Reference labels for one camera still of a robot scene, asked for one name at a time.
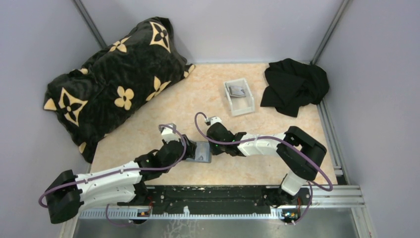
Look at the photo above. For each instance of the black floral pillow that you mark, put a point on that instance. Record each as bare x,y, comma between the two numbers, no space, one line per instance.
95,99

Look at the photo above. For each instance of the grey cards in tray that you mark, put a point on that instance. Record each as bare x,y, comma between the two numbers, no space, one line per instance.
236,91

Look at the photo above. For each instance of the white plastic card tray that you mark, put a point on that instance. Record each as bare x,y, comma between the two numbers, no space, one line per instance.
240,106

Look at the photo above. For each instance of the white cable duct strip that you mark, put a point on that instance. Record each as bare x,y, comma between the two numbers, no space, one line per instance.
119,213

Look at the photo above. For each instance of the aluminium frame rail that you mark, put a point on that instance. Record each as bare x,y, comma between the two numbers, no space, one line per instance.
340,196

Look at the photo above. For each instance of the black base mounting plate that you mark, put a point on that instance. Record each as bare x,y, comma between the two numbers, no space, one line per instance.
205,200

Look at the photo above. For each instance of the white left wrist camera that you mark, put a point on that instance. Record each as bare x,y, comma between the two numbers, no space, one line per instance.
168,132

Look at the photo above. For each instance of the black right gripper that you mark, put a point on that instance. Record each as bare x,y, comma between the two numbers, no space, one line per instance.
215,151

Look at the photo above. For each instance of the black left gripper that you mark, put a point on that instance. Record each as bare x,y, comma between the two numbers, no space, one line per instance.
191,149

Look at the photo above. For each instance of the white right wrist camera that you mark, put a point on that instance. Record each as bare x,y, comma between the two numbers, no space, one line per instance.
212,120

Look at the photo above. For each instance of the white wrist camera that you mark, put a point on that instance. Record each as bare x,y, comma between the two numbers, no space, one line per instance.
212,120
168,132

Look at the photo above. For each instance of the black crumpled cloth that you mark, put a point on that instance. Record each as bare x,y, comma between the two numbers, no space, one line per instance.
292,84

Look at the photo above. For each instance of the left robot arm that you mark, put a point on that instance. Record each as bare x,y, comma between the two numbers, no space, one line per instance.
105,184

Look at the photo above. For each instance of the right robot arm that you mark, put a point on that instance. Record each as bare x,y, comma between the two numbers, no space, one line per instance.
300,152

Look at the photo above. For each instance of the grey card holder wallet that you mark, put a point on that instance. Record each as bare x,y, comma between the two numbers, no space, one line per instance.
199,152

